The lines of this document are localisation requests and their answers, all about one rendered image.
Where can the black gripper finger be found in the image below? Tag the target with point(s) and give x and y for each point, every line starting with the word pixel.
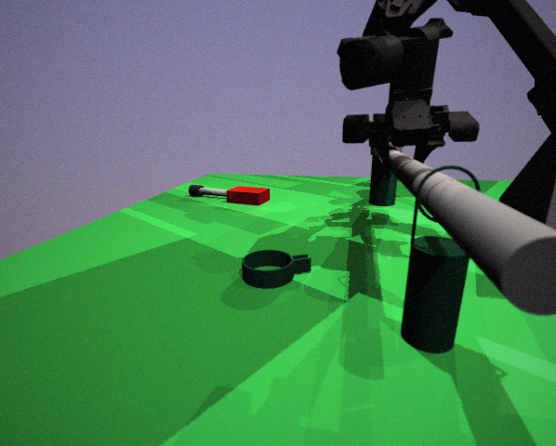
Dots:
pixel 384 151
pixel 422 152

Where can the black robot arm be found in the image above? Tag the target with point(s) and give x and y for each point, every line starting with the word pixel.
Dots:
pixel 390 50

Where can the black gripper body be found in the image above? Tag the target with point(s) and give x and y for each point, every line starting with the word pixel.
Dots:
pixel 357 128

